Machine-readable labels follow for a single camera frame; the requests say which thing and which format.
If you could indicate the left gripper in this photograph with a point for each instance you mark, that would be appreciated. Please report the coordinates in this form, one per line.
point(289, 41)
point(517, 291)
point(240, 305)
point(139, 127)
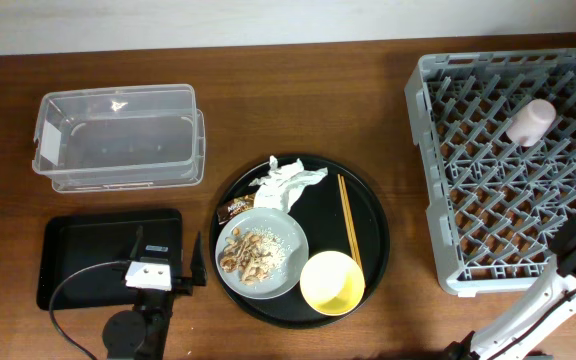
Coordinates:
point(183, 286)

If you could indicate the brown Nescafe Gold sachet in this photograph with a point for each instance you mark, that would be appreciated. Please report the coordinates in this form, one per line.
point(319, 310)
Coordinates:
point(234, 207)

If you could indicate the white tissue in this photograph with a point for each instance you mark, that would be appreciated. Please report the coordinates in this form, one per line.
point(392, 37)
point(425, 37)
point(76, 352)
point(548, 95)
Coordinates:
point(283, 185)

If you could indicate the pink cup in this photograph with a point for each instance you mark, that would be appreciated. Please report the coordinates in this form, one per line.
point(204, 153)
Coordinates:
point(531, 122)

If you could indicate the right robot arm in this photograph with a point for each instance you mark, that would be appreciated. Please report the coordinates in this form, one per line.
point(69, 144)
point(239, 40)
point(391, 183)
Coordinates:
point(547, 304)

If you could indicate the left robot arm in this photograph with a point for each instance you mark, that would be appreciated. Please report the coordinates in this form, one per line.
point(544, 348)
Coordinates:
point(141, 332)

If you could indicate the grey dishwasher rack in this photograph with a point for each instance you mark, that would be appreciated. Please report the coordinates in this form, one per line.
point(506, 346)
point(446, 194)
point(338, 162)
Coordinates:
point(494, 205)

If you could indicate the food scraps on plate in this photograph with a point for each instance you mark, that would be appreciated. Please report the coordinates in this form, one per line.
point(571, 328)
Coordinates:
point(254, 255)

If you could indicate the black rectangular tray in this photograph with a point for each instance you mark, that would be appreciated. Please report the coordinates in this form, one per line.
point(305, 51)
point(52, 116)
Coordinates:
point(74, 242)

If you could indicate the grey plate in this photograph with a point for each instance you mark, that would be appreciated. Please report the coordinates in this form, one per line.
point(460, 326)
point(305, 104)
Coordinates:
point(295, 244)

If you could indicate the clear plastic bin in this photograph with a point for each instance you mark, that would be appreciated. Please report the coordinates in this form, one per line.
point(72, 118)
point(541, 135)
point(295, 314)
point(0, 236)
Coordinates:
point(123, 138)

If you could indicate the white label on bin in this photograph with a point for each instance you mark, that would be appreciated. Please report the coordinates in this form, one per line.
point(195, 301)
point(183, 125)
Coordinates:
point(50, 143)

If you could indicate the yellow bowl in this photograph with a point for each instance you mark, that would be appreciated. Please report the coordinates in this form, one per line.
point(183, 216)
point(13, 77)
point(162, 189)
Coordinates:
point(332, 283)

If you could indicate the wooden chopstick left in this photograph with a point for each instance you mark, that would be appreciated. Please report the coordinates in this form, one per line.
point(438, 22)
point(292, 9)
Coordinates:
point(347, 220)

